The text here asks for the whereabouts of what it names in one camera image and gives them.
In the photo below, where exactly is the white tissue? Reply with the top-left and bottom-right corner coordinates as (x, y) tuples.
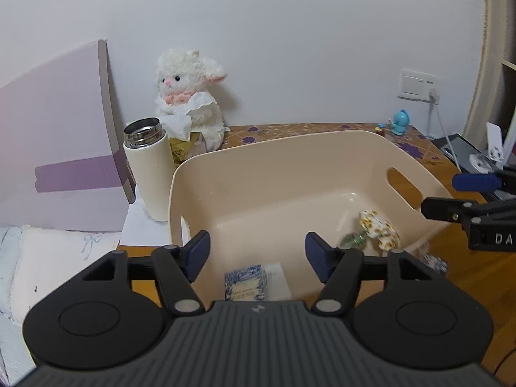
(159, 91), (217, 142)

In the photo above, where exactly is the beige plastic basket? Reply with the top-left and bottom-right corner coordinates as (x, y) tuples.
(168, 130), (455, 303)

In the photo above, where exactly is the yellow tissue box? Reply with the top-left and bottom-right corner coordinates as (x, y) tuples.
(169, 131), (208, 166)

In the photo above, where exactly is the white pillow with bow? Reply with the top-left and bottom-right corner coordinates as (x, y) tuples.
(0, 226), (122, 325)

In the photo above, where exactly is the blue toy figure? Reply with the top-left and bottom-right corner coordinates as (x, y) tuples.
(389, 110), (411, 137)

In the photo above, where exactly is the white wall socket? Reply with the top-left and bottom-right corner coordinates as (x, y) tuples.
(398, 68), (441, 101)

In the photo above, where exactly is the white plug cable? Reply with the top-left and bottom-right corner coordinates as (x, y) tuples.
(428, 91), (462, 172)

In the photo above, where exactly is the white thermos bottle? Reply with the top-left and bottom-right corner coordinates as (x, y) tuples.
(123, 118), (171, 223)

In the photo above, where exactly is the dark tablet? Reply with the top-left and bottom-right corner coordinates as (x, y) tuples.
(429, 132), (484, 170)

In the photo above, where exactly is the orange floral table mat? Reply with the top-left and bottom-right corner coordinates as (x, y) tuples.
(220, 122), (450, 168)

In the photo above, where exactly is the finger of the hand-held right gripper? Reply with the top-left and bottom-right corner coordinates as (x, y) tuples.
(421, 197), (484, 223)
(451, 169), (516, 191)

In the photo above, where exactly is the beige wooden frame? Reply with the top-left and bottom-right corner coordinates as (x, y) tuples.
(463, 0), (516, 142)

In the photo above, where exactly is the blue patterned small box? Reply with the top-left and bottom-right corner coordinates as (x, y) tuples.
(223, 265), (269, 302)

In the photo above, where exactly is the floral wrapped candy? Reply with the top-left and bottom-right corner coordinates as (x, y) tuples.
(357, 210), (401, 251)

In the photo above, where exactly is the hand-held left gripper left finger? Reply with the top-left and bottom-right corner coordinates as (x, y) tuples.
(83, 231), (211, 315)

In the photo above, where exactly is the green wrapped candy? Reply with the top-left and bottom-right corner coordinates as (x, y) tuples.
(338, 232), (367, 251)

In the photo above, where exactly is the white plush lamb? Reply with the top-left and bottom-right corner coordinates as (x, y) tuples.
(155, 49), (228, 152)

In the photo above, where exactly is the white paper sheet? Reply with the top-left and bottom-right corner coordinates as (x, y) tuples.
(120, 185), (190, 246)

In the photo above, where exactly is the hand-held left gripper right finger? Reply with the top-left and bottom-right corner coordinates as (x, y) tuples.
(305, 232), (438, 315)

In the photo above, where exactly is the floral fabric pouch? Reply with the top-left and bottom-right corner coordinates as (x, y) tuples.
(417, 246), (449, 273)

